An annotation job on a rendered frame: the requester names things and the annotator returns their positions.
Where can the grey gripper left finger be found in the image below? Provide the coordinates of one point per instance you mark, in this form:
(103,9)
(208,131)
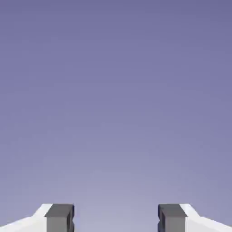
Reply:
(56,219)

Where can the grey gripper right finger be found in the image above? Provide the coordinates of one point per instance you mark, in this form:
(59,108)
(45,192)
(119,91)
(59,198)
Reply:
(174,219)

